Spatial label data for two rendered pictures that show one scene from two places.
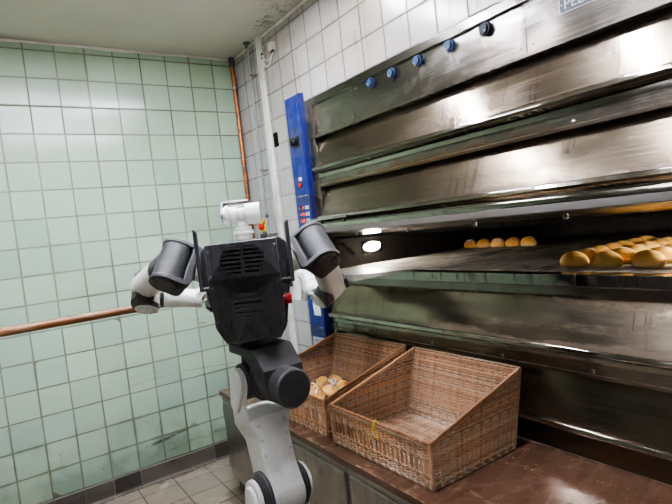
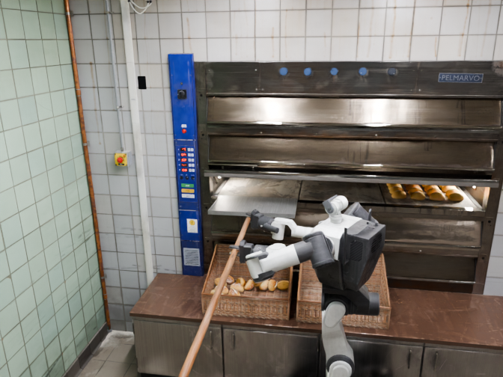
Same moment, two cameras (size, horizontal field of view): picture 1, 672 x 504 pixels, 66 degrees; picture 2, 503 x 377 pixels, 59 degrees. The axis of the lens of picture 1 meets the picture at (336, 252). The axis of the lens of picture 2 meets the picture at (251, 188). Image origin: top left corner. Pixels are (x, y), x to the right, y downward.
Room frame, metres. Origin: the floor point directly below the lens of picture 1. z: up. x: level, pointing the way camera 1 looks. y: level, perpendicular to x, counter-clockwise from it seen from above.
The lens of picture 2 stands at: (0.56, 1.98, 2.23)
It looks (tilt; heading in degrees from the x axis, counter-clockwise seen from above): 18 degrees down; 313
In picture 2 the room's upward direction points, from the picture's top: 1 degrees counter-clockwise
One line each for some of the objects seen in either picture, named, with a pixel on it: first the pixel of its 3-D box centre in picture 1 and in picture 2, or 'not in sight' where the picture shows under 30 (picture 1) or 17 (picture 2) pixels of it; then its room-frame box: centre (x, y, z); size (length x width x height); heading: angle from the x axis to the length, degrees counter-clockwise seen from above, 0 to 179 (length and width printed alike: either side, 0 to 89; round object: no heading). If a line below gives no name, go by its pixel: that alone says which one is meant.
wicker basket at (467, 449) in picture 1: (422, 406); (341, 286); (1.88, -0.25, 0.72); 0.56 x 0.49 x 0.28; 34
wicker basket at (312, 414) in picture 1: (332, 377); (250, 279); (2.38, 0.08, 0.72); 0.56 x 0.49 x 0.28; 35
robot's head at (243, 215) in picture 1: (244, 217); (336, 207); (1.62, 0.27, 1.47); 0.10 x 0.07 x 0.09; 96
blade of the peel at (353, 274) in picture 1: (348, 271); (254, 204); (2.45, -0.05, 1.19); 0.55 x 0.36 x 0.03; 34
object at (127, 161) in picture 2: (267, 226); (123, 158); (3.27, 0.41, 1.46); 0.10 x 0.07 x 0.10; 34
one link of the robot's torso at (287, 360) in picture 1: (269, 370); (349, 297); (1.54, 0.24, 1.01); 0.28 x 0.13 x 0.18; 35
